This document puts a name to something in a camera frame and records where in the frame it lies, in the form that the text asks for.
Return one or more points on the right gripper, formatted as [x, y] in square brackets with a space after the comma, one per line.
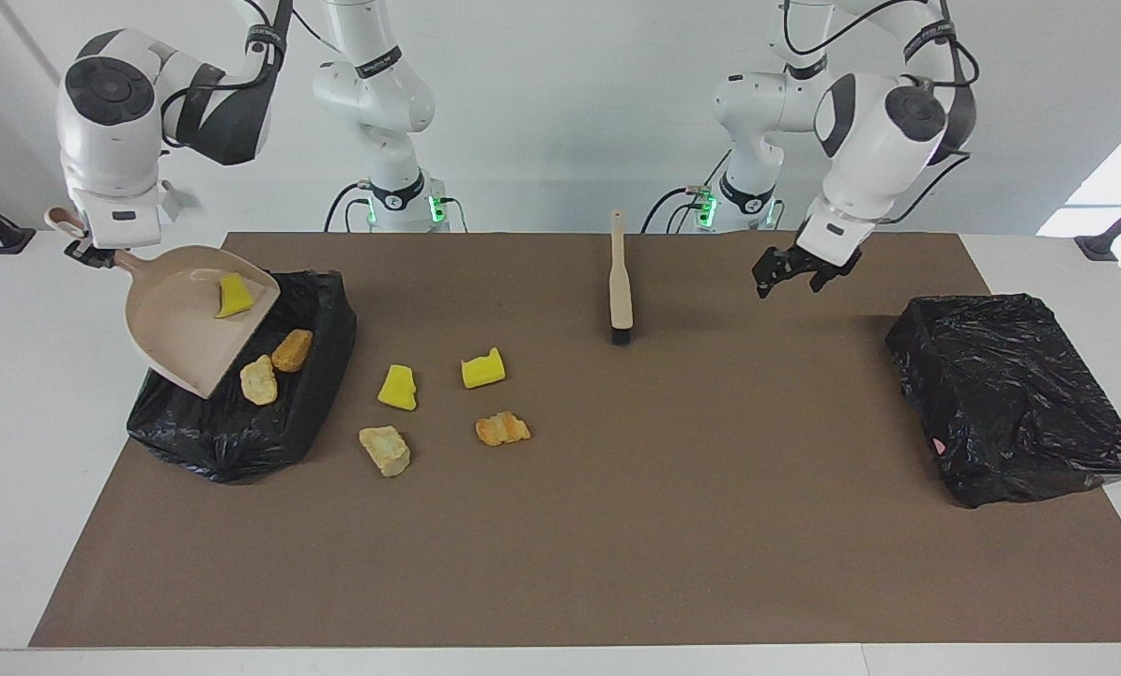
[124, 218]

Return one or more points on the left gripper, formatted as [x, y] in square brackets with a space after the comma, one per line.
[833, 239]

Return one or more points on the beige plastic dustpan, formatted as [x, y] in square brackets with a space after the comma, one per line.
[176, 319]

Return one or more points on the yellow sponge notched piece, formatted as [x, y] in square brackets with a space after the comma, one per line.
[234, 299]

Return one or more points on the striped orange bread piece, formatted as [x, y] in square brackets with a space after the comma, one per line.
[502, 429]
[258, 381]

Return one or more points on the brown bread roll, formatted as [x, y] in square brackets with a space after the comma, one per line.
[292, 350]

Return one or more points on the yellow sponge flag-shaped piece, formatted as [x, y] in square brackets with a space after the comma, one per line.
[483, 370]

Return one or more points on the yellow sponge squarish piece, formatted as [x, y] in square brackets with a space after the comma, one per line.
[398, 389]

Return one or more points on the pale crusty bread chunk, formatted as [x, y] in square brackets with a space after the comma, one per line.
[385, 451]

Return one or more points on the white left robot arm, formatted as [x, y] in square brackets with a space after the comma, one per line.
[870, 131]

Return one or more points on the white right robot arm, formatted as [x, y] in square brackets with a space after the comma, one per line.
[110, 131]

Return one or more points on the black bag lined bin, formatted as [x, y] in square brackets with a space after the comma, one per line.
[222, 441]

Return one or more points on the black bag bin pink spot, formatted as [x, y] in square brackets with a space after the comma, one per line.
[1011, 394]

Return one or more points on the brown table mat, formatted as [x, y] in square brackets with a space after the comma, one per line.
[711, 563]

